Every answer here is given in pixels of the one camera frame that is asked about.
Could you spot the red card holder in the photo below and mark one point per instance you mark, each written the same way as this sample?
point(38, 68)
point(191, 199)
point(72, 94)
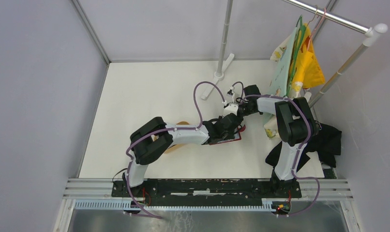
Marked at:
point(238, 136)

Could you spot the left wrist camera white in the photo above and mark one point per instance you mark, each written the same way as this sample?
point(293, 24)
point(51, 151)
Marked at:
point(231, 108)

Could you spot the black cloth pile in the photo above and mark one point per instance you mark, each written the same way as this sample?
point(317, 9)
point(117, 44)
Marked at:
point(327, 143)

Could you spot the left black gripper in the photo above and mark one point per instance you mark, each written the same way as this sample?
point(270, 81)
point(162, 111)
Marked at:
point(231, 136)

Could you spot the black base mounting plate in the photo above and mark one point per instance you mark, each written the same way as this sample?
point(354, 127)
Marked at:
point(206, 192)

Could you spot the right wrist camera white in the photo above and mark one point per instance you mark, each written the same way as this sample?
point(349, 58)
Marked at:
point(231, 92)

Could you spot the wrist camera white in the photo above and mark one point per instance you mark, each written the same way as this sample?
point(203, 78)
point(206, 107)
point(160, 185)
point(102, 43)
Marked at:
point(231, 92)
point(231, 108)

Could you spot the green patterned hanging garment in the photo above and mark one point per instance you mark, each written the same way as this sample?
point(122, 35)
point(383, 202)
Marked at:
point(280, 84)

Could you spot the wooden tray with cards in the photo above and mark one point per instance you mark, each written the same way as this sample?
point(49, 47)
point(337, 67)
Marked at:
point(169, 136)

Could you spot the yellow hanging garment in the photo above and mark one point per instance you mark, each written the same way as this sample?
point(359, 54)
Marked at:
point(305, 67)

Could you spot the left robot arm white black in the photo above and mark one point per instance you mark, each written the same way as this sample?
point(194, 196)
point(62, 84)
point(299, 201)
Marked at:
point(154, 138)

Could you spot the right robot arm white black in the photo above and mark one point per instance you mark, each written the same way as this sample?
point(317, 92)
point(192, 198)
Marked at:
point(295, 126)

